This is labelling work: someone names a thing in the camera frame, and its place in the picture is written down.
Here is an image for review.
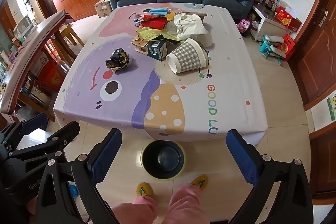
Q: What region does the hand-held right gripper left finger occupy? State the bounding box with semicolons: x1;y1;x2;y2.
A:
35;128;123;224

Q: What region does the wooden door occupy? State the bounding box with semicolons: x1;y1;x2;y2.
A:
287;0;336;111

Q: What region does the white microwave oven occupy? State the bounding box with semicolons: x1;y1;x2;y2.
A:
13;17;36;38

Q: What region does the dark bin with yellow rim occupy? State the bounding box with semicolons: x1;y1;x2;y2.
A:
140;140;187;181

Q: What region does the white low cabinet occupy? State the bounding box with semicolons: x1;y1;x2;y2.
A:
249;1;302;42

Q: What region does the white crumpled cloth bag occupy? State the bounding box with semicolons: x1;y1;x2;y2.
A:
173;13;210;41

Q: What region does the brown paper bag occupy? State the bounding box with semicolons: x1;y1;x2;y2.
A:
131;34;150;54

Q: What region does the brown cardboard box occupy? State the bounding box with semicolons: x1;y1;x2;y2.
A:
94;0;113;18

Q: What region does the yellow slipper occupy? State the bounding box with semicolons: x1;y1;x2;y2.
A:
189;175;210;190
136;182;154;198

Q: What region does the wooden stool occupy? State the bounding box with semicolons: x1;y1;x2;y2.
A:
58;24;85;46

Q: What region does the blue face mask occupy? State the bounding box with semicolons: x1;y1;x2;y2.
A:
150;7;171;16

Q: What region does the grey checked paper cup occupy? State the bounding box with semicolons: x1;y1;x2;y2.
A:
166;38;209;74

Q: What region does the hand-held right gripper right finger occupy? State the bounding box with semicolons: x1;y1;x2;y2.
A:
226;129;315;224

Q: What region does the yellow-green wrapper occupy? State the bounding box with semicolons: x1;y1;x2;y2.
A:
136;27;181;42

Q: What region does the crumpled dark foil wrapper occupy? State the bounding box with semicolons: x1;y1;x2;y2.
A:
105;48;130;74

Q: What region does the person's left forearm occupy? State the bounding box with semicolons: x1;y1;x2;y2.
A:
24;198;38;217

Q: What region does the red torn packet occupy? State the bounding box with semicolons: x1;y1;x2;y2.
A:
142;15;168;30

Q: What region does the yellow right slipper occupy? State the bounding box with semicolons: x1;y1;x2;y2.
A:
189;175;210;190

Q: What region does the table with cartoon tablecloth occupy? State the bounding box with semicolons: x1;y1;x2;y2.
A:
52;2;269;142

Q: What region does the person's left leg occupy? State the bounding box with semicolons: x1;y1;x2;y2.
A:
110;199;159;224

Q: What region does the silver black cardboard box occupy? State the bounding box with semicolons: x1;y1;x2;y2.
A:
145;40;168;61

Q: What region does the red gift box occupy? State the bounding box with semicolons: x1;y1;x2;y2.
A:
276;6;302;31
280;34;296;62

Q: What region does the wooden dining table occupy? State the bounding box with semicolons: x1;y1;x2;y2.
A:
0;9;70;114

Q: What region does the teal toy stepper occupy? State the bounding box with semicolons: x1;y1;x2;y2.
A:
259;35;286;67

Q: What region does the yellow left slipper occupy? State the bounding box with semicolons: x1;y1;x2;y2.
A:
136;182;154;198

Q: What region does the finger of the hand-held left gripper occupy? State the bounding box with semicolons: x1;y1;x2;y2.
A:
8;121;80;161
0;113;49;147

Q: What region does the pink backpack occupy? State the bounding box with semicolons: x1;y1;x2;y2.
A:
237;19;251;37

